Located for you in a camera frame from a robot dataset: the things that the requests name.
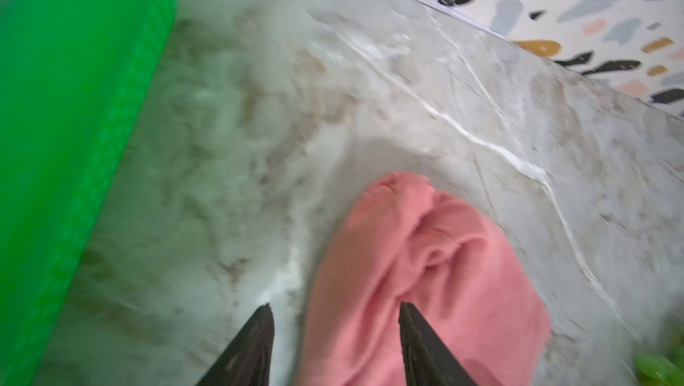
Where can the pink t-shirt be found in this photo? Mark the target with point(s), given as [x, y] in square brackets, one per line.
[406, 241]

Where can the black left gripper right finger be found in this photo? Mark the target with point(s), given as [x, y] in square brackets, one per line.
[427, 360]

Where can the green plastic grape bunch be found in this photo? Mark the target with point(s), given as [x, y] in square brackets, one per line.
[654, 369]

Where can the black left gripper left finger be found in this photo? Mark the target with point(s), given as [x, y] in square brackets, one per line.
[246, 361]

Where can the green plastic basket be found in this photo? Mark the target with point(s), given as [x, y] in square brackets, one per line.
[74, 75]

